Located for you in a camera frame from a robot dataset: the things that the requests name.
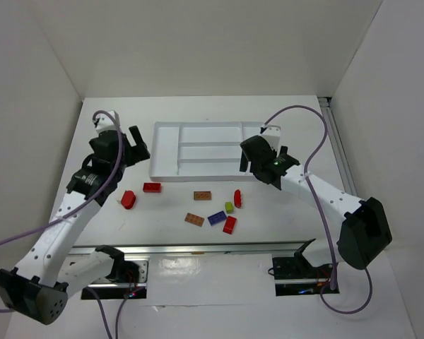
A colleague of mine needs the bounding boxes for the red flower lego brick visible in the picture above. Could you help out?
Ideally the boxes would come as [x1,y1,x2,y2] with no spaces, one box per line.
[233,189,242,208]

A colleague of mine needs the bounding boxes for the red rounded lego brick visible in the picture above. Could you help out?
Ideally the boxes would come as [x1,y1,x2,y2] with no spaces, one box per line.
[120,190,137,210]

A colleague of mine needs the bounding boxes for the small green lego brick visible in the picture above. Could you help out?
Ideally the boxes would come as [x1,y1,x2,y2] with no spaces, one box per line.
[225,201,234,213]

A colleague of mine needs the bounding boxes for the red rectangular lego brick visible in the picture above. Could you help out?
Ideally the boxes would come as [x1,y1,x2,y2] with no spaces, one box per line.
[143,182,162,194]

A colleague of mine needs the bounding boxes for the orange lego plate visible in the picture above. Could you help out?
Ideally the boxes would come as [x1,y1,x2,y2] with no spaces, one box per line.
[193,191,212,201]
[184,213,204,227]

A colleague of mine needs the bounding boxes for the blue lego plate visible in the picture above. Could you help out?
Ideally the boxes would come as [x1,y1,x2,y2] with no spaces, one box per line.
[207,211,227,226]

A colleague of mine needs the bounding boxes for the red and green lego brick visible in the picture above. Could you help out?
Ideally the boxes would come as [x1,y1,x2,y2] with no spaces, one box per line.
[223,216,237,234]

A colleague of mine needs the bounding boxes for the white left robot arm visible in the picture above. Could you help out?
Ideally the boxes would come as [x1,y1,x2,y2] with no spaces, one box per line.
[0,110,150,325]

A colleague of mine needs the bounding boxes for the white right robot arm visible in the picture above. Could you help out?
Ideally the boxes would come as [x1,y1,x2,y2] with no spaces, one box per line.
[240,126,392,270]

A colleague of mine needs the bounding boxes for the white compartment tray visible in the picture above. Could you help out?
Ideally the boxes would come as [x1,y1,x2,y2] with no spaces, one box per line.
[148,121,261,182]

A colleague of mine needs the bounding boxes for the aluminium front rail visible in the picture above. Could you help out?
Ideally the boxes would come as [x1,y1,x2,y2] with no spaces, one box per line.
[69,241,317,256]

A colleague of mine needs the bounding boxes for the aluminium side rail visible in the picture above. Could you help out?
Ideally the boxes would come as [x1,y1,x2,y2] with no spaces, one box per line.
[317,97,358,196]

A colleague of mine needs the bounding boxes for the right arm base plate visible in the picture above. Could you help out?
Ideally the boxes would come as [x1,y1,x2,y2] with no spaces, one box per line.
[267,257,339,297]

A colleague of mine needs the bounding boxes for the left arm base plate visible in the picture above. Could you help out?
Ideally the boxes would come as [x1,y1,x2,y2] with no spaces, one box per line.
[88,258,149,300]

